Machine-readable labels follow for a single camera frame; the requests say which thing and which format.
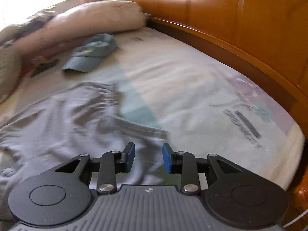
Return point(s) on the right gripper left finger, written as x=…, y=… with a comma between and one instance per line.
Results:
x=65, y=192

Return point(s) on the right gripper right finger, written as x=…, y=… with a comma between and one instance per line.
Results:
x=232, y=194

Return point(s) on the grey-blue pants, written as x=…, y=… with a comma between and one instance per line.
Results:
x=90, y=117

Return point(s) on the patchwork bed sheet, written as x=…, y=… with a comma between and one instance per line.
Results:
x=186, y=91

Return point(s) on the black phone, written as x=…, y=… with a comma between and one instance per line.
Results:
x=44, y=66

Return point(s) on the grey cat face cushion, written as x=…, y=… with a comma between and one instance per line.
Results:
x=11, y=66

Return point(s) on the blue baseball cap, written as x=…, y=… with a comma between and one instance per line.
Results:
x=91, y=53

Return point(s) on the pink folded quilt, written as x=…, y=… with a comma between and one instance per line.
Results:
x=80, y=21

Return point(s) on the wooden headboard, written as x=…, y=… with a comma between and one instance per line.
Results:
x=264, y=40

